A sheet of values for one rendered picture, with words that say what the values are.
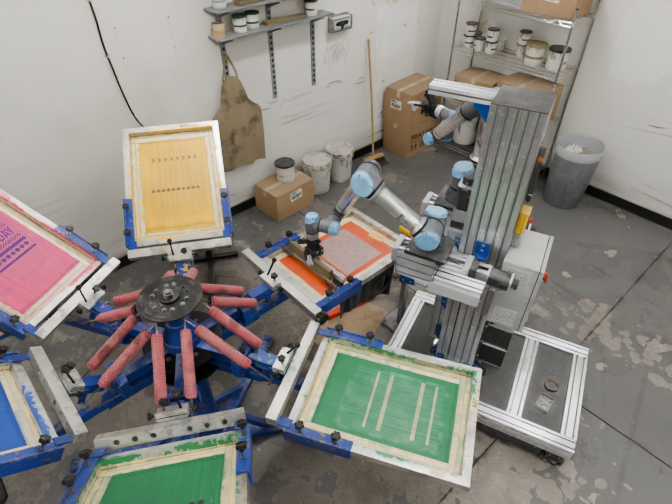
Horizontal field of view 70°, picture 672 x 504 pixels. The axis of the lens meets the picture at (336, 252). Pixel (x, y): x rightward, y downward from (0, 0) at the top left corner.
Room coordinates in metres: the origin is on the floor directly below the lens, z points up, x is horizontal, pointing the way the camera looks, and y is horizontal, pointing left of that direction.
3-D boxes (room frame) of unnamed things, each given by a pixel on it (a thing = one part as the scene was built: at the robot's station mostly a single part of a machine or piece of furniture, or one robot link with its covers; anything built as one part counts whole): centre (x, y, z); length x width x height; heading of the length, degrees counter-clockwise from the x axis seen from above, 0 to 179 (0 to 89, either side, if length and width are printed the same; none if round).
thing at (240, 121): (4.06, 0.90, 1.06); 0.53 x 0.07 x 1.05; 132
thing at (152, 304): (1.54, 0.77, 0.67); 0.39 x 0.39 x 1.35
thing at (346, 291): (1.88, -0.02, 0.98); 0.30 x 0.05 x 0.07; 132
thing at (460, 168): (2.43, -0.74, 1.42); 0.13 x 0.12 x 0.14; 127
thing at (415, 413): (1.26, -0.10, 1.05); 1.08 x 0.61 x 0.23; 72
